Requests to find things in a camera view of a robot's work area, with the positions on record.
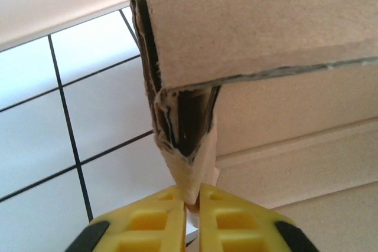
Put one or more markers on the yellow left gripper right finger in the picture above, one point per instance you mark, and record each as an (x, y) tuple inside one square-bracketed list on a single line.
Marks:
[(236, 228)]

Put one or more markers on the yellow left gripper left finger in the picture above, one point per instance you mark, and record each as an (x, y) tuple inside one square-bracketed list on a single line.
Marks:
[(141, 228)]

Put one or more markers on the brown cardboard box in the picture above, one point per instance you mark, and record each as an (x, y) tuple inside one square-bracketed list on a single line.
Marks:
[(236, 27)]

